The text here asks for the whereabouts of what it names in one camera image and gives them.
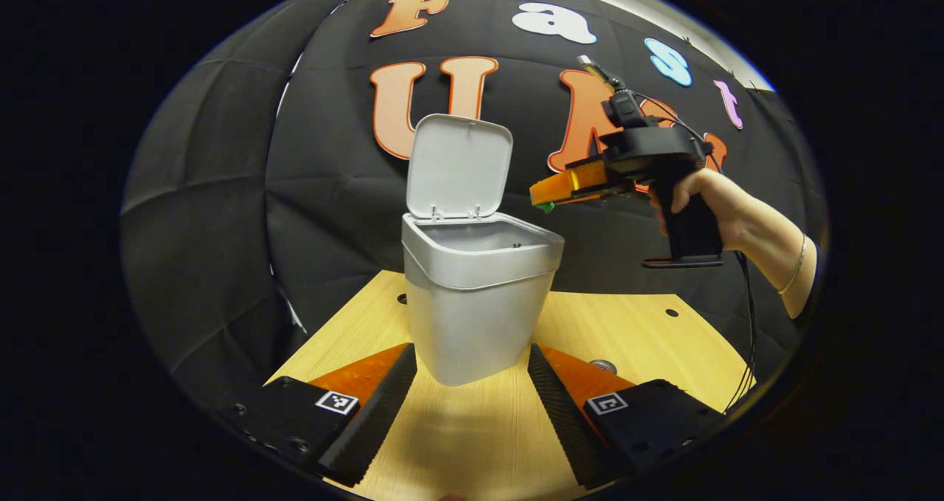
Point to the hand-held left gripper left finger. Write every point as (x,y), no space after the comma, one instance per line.
(376,420)

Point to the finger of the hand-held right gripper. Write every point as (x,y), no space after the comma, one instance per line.
(568,187)

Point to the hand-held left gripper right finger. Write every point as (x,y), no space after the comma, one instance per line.
(560,420)

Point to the green paper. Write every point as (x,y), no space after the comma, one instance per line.
(544,207)

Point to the white desktop garbage bin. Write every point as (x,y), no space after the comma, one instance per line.
(472,316)

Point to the wooden desktop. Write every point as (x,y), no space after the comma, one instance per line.
(634,331)

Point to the black backdrop cloth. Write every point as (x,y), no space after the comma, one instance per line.
(324,191)

